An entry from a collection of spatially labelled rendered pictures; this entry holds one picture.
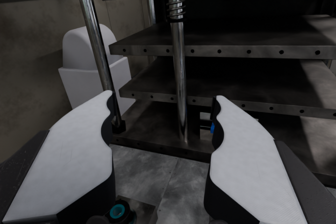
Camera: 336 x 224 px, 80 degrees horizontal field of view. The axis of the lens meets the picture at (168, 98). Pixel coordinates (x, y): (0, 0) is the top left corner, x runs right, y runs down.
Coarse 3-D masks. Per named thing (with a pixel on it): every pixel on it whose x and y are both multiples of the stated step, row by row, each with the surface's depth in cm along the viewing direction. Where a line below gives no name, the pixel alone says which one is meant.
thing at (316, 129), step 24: (144, 120) 129; (168, 120) 127; (192, 120) 125; (264, 120) 118; (288, 120) 116; (312, 120) 115; (144, 144) 113; (168, 144) 108; (192, 144) 106; (288, 144) 100; (312, 144) 98; (312, 168) 86
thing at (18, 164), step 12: (48, 132) 8; (24, 144) 7; (36, 144) 8; (12, 156) 7; (24, 156) 7; (0, 168) 6; (12, 168) 6; (24, 168) 7; (0, 180) 6; (12, 180) 6; (0, 192) 6; (12, 192) 6; (0, 204) 5; (0, 216) 5
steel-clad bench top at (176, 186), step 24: (120, 168) 94; (144, 168) 93; (168, 168) 91; (192, 168) 90; (120, 192) 82; (144, 192) 82; (168, 192) 81; (192, 192) 80; (168, 216) 72; (192, 216) 71
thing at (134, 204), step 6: (120, 198) 72; (126, 198) 72; (132, 204) 70; (138, 204) 70; (144, 204) 69; (150, 204) 69; (132, 210) 68; (138, 210) 68; (144, 210) 67; (150, 210) 67; (132, 216) 68; (138, 216) 66; (144, 216) 66; (150, 216) 66; (156, 216) 70; (132, 222) 66; (138, 222) 64; (144, 222) 64; (150, 222) 66
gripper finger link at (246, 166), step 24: (216, 96) 12; (216, 120) 10; (240, 120) 10; (216, 144) 10; (240, 144) 8; (264, 144) 8; (216, 168) 7; (240, 168) 7; (264, 168) 7; (216, 192) 6; (240, 192) 6; (264, 192) 6; (288, 192) 6; (216, 216) 7; (240, 216) 6; (264, 216) 6; (288, 216) 6
